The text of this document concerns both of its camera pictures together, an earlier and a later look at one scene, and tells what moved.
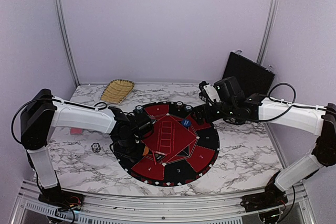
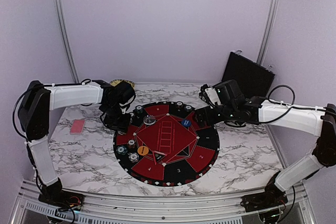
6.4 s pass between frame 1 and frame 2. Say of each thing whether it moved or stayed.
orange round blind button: stayed
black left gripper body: moved
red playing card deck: stayed
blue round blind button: stayed
